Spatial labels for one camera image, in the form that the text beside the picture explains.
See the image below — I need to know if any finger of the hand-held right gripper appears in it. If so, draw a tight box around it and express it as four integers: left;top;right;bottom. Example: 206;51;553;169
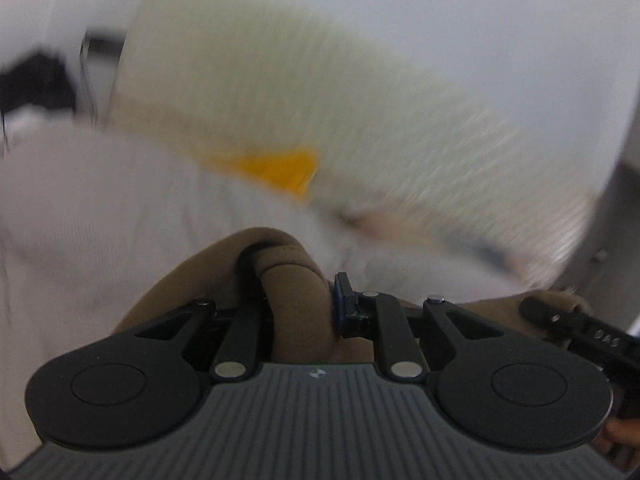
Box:
519;296;640;362

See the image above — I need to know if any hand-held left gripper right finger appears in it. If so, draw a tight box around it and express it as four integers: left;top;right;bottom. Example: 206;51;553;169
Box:
334;272;505;381

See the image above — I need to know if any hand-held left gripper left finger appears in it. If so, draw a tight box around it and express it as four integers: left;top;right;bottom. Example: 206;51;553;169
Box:
134;247;273;380

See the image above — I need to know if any brown hoodie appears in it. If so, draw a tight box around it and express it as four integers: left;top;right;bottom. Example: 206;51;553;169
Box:
112;227;591;367

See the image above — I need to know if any person's right hand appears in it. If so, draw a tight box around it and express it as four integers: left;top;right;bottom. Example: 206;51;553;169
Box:
595;417;640;466

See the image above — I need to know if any grey nightstand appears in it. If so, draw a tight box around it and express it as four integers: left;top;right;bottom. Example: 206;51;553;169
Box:
555;105;640;333

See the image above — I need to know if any yellow cloth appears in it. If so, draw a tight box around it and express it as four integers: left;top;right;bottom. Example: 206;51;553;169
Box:
220;145;321;202

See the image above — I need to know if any cream quilted headboard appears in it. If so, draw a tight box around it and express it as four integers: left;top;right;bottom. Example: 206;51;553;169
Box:
107;0;601;283

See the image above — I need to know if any black cloth pile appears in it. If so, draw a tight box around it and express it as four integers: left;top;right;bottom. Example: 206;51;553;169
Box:
0;50;76;112

